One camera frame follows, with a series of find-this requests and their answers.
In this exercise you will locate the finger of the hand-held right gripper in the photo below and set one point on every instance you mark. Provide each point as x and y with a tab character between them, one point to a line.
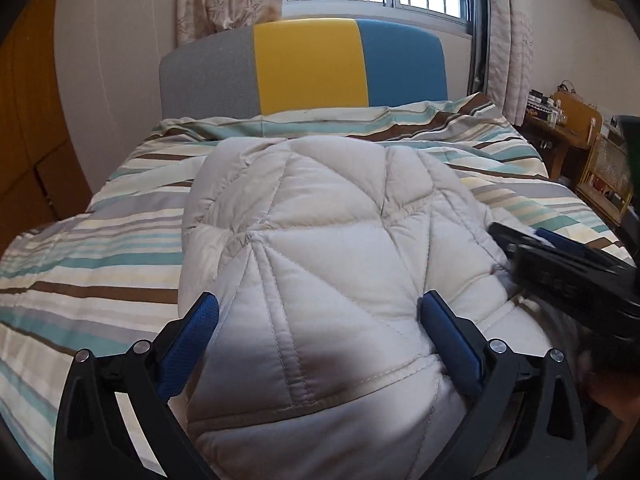
557	242
555	280

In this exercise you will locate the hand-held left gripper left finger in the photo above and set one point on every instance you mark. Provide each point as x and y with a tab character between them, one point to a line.
190	340

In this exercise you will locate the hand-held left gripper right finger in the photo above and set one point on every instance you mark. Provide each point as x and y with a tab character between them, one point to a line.
450	340

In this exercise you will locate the white puffer jacket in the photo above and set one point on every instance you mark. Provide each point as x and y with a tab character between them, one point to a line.
325	260

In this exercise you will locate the rattan chair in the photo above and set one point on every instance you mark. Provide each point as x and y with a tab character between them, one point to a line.
607	170

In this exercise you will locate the cluttered wooden desk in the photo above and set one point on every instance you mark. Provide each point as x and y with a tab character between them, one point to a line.
562	132

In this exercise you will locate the striped bed sheet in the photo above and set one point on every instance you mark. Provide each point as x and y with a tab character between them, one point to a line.
100	240

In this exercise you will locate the beige air conditioner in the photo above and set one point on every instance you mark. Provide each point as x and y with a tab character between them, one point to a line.
604	0

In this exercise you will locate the patterned beige curtain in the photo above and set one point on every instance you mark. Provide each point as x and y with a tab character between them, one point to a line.
225	0
512	35

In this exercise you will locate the orange wooden wardrobe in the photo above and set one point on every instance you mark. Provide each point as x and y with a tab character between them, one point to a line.
30	135

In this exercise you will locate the grey yellow blue headboard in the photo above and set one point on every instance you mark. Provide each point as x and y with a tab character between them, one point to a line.
305	65

